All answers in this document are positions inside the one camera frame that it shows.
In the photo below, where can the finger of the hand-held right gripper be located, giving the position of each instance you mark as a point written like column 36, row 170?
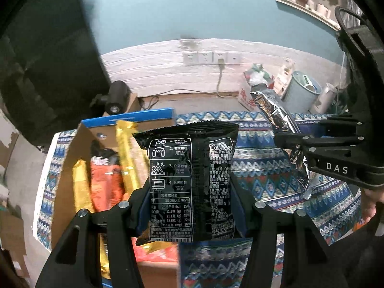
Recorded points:
column 324, row 148
column 345, row 124

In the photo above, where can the white printed carton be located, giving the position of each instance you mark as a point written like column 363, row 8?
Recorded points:
column 283, row 78

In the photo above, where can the yellow snack packet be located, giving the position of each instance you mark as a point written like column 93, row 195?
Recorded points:
column 127, row 162

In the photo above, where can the gold snack packet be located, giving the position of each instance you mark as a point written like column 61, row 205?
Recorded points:
column 81, row 186

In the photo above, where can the person's right hand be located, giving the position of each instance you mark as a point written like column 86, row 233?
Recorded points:
column 372, row 204

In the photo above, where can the orange snack packet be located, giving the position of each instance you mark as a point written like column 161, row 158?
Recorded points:
column 105, row 183

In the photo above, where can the blue-rimmed cardboard box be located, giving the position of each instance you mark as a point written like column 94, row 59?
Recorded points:
column 75, row 144

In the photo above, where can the black snack packet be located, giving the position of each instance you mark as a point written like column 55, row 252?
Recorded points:
column 186, row 171

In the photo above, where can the blue patterned tablecloth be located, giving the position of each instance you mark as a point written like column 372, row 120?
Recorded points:
column 264, row 180

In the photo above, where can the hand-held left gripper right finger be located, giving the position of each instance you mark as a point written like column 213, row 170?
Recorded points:
column 240, row 216

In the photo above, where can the black camera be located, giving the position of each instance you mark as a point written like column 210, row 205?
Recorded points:
column 117, row 96

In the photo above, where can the brown cardboard sheet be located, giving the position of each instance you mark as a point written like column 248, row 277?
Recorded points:
column 12, row 240

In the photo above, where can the white wall shelf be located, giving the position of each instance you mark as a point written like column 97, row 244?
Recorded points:
column 312, row 9

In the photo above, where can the pile of plastic wrappers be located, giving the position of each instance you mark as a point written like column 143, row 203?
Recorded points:
column 258, row 75

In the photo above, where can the white kettle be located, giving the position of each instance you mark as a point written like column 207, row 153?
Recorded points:
column 325, row 99

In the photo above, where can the white red-printed cardboard box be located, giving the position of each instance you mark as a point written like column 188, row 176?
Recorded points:
column 246, row 99

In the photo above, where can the light blue bucket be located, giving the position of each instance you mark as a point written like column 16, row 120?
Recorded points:
column 297, row 99

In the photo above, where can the dark furniture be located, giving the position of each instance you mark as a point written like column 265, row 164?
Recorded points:
column 45, row 51

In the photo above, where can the white cup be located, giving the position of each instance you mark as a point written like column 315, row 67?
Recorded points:
column 310, row 85

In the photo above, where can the white wall socket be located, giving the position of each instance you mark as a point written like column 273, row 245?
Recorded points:
column 234, row 58
column 190, row 58
column 216, row 55
column 205, row 58

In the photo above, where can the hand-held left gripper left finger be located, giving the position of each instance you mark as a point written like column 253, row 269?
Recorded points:
column 141, row 213

